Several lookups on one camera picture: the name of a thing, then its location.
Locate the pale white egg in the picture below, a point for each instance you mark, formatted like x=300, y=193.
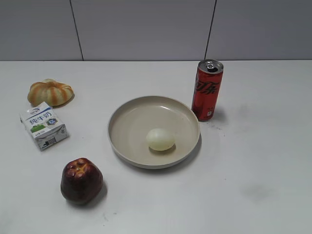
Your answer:
x=160, y=139

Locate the beige round plate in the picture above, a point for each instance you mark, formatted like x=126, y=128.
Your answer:
x=132, y=121

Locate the red cola can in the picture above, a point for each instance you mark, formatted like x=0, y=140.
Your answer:
x=207, y=84

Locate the dark red wax apple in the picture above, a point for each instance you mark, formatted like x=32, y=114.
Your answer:
x=81, y=181

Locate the orange striped bread bun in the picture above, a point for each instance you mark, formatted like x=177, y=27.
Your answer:
x=50, y=91

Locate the small white milk carton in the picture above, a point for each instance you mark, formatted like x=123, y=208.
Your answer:
x=45, y=127

